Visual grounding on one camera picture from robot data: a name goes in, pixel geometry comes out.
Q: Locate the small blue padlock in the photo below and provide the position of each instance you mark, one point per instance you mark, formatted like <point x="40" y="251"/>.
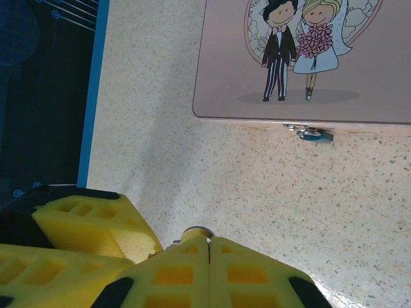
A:
<point x="318" y="136"/>

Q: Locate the pink tin box cartoon couple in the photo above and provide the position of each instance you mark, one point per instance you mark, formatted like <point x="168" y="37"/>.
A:
<point x="224" y="64"/>

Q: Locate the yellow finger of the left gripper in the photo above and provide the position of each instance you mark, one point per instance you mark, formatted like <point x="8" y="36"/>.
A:
<point x="90" y="221"/>
<point x="48" y="276"/>

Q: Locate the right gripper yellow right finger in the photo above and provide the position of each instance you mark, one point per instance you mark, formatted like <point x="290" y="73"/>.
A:
<point x="250" y="276"/>

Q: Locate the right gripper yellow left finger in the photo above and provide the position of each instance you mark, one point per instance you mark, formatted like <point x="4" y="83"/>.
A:
<point x="173" y="276"/>

